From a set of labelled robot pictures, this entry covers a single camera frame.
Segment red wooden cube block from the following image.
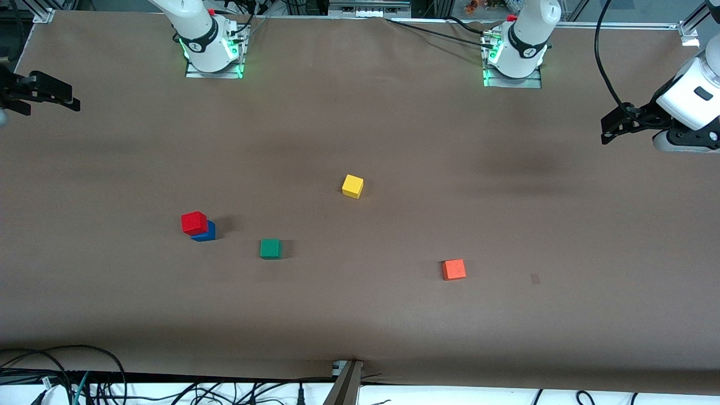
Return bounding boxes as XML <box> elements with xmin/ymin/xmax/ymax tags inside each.
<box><xmin>180</xmin><ymin>210</ymin><xmax>208</xmax><ymax>237</ymax></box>

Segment blue wooden cube block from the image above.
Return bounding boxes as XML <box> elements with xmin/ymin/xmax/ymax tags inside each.
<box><xmin>191</xmin><ymin>220</ymin><xmax>217</xmax><ymax>243</ymax></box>

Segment yellow wooden cube block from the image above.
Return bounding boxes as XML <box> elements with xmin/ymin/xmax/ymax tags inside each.
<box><xmin>341</xmin><ymin>174</ymin><xmax>365</xmax><ymax>200</ymax></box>

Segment grey metal power strip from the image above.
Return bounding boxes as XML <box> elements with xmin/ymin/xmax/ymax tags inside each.
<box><xmin>328</xmin><ymin>0</ymin><xmax>412</xmax><ymax>18</ymax></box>

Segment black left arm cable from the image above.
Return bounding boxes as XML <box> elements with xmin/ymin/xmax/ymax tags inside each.
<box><xmin>595</xmin><ymin>0</ymin><xmax>637</xmax><ymax>111</ymax></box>

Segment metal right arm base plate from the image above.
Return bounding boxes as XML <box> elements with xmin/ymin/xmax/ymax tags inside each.
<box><xmin>185</xmin><ymin>25</ymin><xmax>245</xmax><ymax>80</ymax></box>

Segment long black base cable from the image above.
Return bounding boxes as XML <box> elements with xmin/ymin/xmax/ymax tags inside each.
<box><xmin>385</xmin><ymin>17</ymin><xmax>491</xmax><ymax>49</ymax></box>

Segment black looped floor cable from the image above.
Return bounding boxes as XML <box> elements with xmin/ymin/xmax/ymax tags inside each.
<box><xmin>0</xmin><ymin>344</ymin><xmax>128</xmax><ymax>405</ymax></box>

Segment teal floor cable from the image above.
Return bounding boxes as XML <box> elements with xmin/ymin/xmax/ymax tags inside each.
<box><xmin>71</xmin><ymin>371</ymin><xmax>91</xmax><ymax>405</ymax></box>

